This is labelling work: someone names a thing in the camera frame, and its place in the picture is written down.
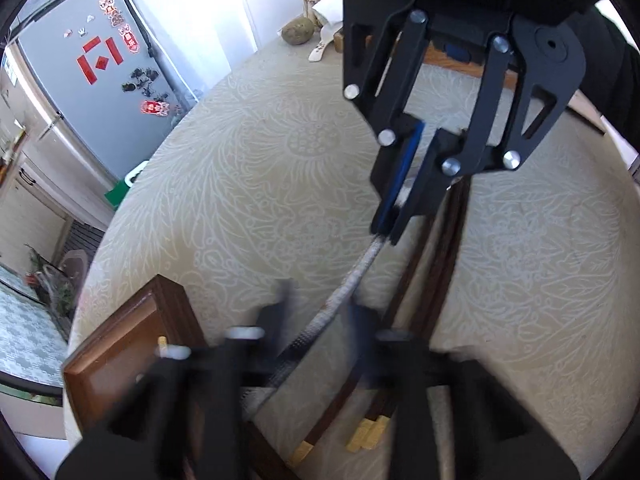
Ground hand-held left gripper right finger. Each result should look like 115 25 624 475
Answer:
345 296 582 480

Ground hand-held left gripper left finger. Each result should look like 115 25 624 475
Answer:
55 279 301 480

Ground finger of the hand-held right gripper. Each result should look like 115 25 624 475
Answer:
342 0 428 237
389 12 587 247

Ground grey braided rope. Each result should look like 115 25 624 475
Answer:
240 185 416 423

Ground brown wooden utensil tray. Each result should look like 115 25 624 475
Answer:
62 275 281 480

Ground person's right forearm black sleeve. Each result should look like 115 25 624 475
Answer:
570 0 640 163

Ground dark brown chopstick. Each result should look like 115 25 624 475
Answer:
344 180 473 455
289 180 468 467

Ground white paper bag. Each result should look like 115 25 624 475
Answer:
310 0 347 28

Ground white rice paddle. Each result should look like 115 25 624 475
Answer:
308 25 347 64

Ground cream patterned tablecloth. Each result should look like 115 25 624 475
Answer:
65 34 640 480

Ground brown potato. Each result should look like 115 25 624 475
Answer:
281 17 321 47

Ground green and white bag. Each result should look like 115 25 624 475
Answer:
104 159 151 209

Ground potted plant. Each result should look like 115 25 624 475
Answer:
26 244 77 318

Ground grey refrigerator with magnets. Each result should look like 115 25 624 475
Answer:
7 0 201 223

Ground beige kitchen cabinets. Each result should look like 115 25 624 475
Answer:
0 42 118 273

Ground light wooden frame tray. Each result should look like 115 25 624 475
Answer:
334 27 608 133

